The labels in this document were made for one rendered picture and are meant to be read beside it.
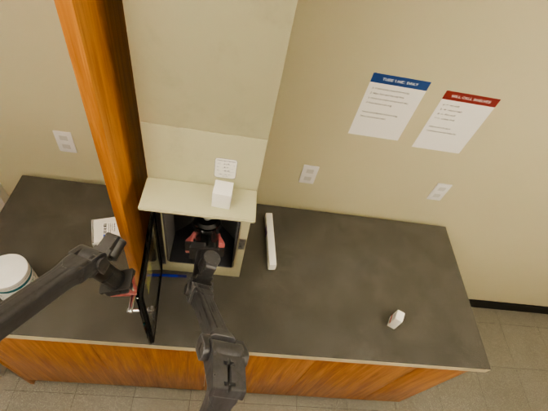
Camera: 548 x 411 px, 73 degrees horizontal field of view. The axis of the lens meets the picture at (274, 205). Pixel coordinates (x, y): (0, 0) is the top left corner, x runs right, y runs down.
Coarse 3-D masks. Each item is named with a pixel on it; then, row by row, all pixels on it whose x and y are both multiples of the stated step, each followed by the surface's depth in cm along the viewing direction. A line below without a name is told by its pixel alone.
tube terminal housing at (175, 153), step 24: (144, 144) 97; (168, 144) 97; (192, 144) 97; (216, 144) 97; (240, 144) 97; (264, 144) 96; (168, 168) 104; (192, 168) 104; (240, 168) 104; (168, 264) 148; (192, 264) 148; (240, 264) 147
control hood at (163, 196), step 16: (144, 192) 103; (160, 192) 104; (176, 192) 105; (192, 192) 106; (208, 192) 107; (240, 192) 109; (256, 192) 111; (144, 208) 101; (160, 208) 101; (176, 208) 102; (192, 208) 103; (208, 208) 104; (240, 208) 106
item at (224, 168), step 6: (216, 162) 102; (222, 162) 102; (228, 162) 102; (234, 162) 102; (216, 168) 104; (222, 168) 104; (228, 168) 104; (234, 168) 104; (216, 174) 106; (222, 174) 106; (228, 174) 106; (234, 174) 106
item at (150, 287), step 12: (156, 240) 125; (144, 252) 106; (156, 252) 127; (156, 264) 128; (156, 276) 130; (144, 288) 106; (156, 288) 132; (144, 300) 108; (156, 300) 134; (144, 324) 111
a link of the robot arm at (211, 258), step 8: (208, 256) 118; (216, 256) 120; (200, 264) 120; (208, 264) 116; (216, 264) 118; (200, 272) 120; (208, 272) 118; (192, 280) 120; (200, 280) 120; (208, 280) 120; (184, 288) 119
